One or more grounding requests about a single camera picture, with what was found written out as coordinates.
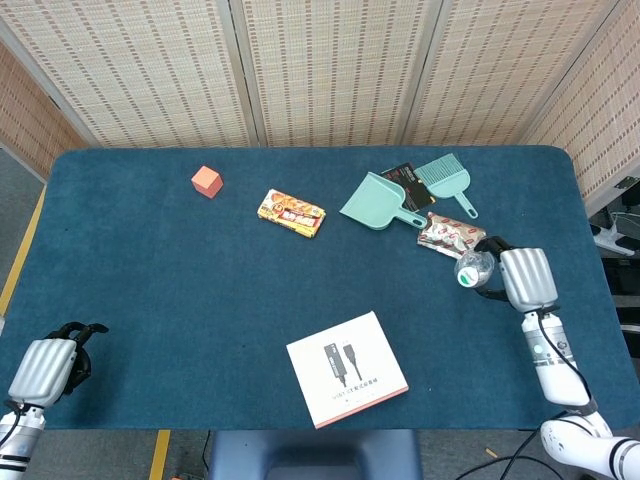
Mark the teal plastic dustpan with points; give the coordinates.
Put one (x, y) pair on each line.
(375, 202)

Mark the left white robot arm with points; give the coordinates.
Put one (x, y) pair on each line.
(17, 435)

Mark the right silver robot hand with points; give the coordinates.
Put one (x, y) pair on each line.
(525, 277)

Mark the yellow snack packet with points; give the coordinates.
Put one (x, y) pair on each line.
(291, 212)

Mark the clear plastic bottle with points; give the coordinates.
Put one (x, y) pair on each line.
(472, 270)

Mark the blue table cloth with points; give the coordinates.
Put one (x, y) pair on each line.
(200, 300)

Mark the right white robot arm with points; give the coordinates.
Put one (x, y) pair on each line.
(570, 390)

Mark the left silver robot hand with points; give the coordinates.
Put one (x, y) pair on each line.
(52, 367)

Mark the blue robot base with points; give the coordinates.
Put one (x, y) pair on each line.
(315, 455)

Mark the teal hand brush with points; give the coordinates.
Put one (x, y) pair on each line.
(446, 181)

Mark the woven folding screen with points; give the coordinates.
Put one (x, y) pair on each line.
(320, 70)

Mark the silver foil snack packet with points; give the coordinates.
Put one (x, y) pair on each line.
(450, 234)

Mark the orange cube block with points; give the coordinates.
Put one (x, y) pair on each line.
(206, 181)

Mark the white power strip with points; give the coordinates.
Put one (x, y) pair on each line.
(612, 240)

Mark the black card packet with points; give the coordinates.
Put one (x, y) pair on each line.
(412, 187)

